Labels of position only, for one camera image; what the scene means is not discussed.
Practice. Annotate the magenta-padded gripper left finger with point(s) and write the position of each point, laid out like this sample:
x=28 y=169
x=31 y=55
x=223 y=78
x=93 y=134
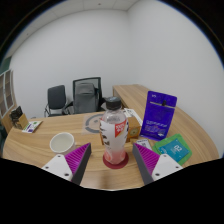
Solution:
x=71 y=161

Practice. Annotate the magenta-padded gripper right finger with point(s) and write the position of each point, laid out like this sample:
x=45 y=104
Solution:
x=153 y=161

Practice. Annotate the clear drink bottle black cap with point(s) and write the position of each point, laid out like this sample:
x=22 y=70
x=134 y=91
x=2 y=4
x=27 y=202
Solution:
x=114 y=133

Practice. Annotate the small box with white label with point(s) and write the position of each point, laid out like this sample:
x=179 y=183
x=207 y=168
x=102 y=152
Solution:
x=144 y=144

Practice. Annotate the white mug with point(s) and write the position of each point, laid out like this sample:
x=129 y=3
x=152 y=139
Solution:
x=61 y=142

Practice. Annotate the green flat pouch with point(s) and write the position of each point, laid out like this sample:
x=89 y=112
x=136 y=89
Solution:
x=173 y=148

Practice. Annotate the small yellow-brown box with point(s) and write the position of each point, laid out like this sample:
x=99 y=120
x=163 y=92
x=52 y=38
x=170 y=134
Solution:
x=134 y=128

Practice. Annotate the flat round red coaster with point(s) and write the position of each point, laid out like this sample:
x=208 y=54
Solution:
x=115 y=166

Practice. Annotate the purple standing pouch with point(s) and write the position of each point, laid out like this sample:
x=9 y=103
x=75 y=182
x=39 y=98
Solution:
x=158 y=115

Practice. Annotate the white green leaflet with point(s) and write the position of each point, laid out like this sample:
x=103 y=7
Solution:
x=32 y=126

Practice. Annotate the grey backpack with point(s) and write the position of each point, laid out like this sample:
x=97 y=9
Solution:
x=86 y=98

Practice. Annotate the small black chair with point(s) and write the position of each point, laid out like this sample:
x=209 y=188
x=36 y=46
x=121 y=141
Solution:
x=56 y=98

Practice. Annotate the stack of brown cardboard boxes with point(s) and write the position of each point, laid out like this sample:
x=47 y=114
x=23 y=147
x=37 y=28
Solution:
x=18 y=118

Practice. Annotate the wooden side desk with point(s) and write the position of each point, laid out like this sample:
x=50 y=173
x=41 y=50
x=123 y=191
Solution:
x=131 y=95

